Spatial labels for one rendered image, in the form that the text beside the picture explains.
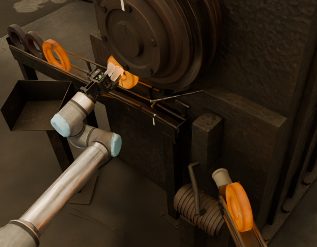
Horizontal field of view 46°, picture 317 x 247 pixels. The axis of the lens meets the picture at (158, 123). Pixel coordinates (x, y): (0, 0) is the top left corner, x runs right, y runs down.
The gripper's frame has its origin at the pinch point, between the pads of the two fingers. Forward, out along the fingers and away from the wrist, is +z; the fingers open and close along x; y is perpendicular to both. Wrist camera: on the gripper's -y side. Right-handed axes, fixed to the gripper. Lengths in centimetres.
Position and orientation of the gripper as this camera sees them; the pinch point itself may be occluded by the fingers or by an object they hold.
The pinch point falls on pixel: (121, 67)
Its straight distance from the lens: 157.3
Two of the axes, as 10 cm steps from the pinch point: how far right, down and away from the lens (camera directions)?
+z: 6.2, -7.3, 2.8
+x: -7.4, -4.3, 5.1
